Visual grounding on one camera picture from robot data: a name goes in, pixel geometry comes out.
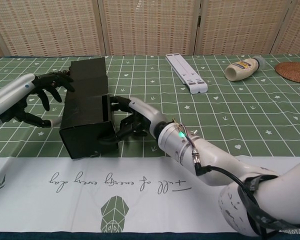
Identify black foldable cardboard box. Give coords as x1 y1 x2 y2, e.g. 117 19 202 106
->
58 56 120 160

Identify white folding stand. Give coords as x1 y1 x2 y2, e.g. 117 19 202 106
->
164 53 208 95

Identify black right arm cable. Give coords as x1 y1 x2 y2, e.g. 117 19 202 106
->
191 148 273 240

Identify round brown woven coaster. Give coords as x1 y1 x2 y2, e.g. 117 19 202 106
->
274 61 300 85

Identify cream mayonnaise squeeze bottle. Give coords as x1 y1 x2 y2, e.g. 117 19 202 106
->
224 56 267 82

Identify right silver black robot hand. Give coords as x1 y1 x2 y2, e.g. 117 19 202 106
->
97 95 167 146

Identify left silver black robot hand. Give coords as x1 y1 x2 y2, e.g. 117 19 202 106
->
0 70 76 129

